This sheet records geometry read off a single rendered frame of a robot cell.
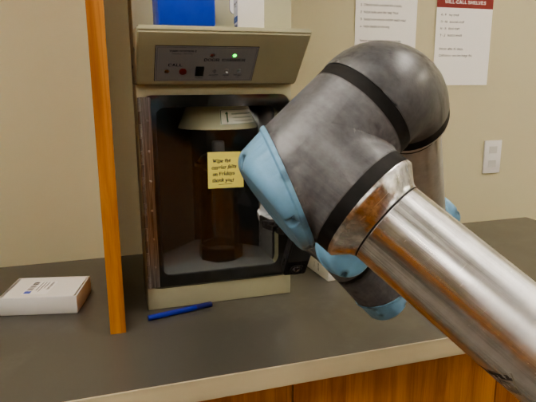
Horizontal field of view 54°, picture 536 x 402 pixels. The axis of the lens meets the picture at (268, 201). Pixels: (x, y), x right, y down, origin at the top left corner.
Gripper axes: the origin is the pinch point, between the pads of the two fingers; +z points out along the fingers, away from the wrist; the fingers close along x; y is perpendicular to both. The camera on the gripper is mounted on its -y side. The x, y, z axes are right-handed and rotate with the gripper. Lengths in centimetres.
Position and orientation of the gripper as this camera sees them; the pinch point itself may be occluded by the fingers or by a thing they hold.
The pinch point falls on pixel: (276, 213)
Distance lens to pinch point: 110.1
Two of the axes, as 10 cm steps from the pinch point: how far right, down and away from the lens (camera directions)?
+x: -9.6, 0.7, -2.9
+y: -0.1, -9.8, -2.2
